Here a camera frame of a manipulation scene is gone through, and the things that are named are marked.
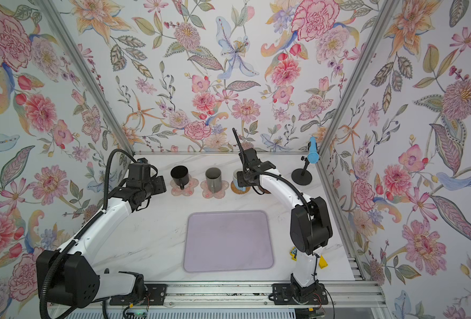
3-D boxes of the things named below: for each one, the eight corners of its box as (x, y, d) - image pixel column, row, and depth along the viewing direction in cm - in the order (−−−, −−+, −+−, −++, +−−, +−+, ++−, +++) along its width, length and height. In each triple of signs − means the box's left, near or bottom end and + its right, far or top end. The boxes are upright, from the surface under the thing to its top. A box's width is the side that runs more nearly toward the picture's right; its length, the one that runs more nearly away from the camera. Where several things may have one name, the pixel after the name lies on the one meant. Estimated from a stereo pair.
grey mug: (206, 198, 103) (204, 185, 94) (208, 181, 110) (206, 167, 101) (220, 198, 103) (219, 185, 94) (221, 181, 111) (220, 167, 101)
